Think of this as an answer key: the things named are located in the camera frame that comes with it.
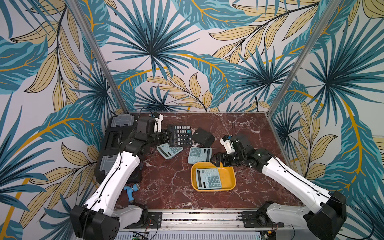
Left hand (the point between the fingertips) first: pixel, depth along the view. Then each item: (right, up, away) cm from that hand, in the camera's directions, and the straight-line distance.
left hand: (171, 135), depth 74 cm
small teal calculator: (-5, -12, +21) cm, 24 cm away
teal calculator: (+14, -13, +21) cm, 28 cm away
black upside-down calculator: (+18, -3, +26) cm, 32 cm away
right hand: (+23, -13, +2) cm, 26 cm away
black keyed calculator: (+4, -1, +4) cm, 6 cm away
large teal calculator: (+19, -25, +11) cm, 34 cm away
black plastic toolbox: (-32, +4, +14) cm, 35 cm away
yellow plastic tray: (+31, -25, +14) cm, 42 cm away
